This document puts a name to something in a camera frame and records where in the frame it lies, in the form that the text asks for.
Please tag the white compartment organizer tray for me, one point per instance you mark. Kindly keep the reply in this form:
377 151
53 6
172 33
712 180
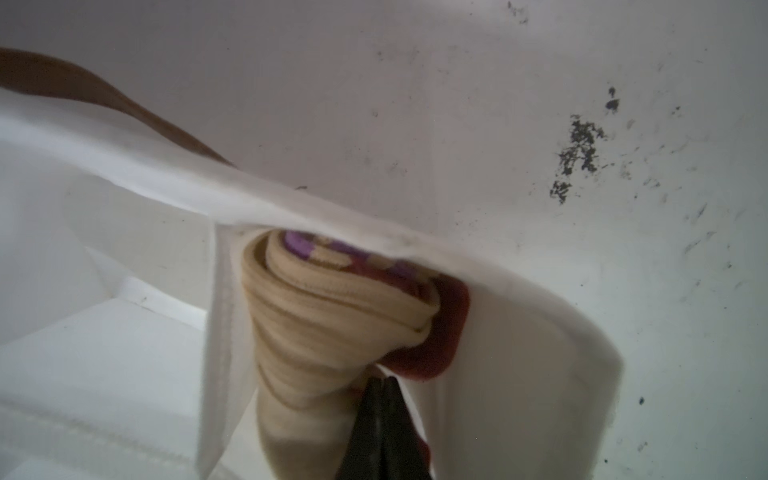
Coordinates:
128 350

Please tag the beige maroon striped sock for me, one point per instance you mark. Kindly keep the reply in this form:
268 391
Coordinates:
328 317

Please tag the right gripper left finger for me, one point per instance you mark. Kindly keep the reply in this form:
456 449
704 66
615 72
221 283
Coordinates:
363 458

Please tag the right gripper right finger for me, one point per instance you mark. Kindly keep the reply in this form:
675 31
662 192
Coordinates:
402 453

